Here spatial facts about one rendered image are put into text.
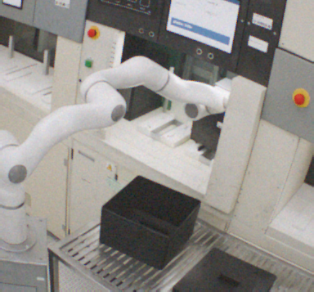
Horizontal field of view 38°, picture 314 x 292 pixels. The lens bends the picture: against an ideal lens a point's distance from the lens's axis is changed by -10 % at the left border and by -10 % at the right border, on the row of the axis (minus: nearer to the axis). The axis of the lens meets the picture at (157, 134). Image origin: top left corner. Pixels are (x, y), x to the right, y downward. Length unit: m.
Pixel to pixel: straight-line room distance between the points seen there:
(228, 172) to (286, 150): 0.25
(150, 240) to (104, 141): 0.70
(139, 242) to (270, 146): 0.58
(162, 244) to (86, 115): 0.50
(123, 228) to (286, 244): 0.66
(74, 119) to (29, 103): 1.02
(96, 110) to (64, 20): 0.78
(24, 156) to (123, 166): 0.79
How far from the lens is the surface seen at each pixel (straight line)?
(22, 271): 1.79
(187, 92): 1.81
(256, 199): 1.90
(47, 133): 1.58
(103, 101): 1.57
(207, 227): 2.02
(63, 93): 2.36
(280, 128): 1.75
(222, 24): 1.76
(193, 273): 1.65
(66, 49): 2.28
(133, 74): 1.65
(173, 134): 2.31
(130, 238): 1.75
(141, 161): 2.15
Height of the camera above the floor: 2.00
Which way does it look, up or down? 29 degrees down
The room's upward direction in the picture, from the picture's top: 10 degrees clockwise
